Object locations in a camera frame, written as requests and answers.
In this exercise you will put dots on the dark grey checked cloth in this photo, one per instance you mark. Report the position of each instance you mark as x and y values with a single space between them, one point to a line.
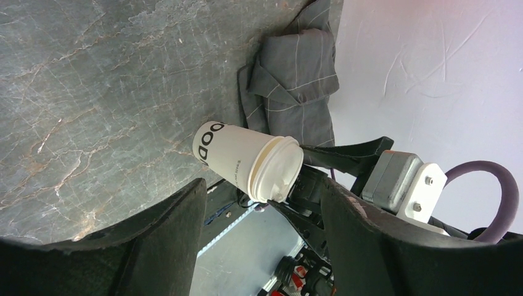
286 90

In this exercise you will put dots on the lidded white coffee cup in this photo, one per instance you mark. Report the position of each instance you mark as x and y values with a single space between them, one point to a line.
263 166

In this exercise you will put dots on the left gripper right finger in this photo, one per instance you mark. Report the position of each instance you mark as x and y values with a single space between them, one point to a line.
373 252

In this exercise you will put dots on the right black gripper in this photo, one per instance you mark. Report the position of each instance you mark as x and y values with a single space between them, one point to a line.
302 207

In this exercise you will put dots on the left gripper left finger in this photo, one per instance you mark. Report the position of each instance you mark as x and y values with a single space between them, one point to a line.
153 252

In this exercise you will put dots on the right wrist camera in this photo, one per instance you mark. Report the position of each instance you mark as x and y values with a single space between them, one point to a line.
402 184

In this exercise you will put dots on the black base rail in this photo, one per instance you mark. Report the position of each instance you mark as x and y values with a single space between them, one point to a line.
226 207

